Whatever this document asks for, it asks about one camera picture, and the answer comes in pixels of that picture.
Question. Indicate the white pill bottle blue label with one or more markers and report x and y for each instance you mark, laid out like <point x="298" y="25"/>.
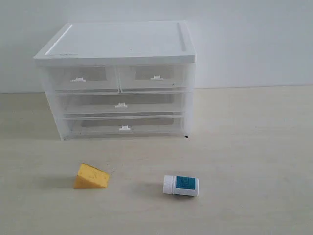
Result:
<point x="181" y="185"/>

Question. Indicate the white plastic drawer cabinet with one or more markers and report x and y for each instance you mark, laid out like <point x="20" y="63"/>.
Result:
<point x="151" y="43"/>

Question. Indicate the yellow cheese wedge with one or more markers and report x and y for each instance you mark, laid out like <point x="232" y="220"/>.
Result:
<point x="90" y="177"/>

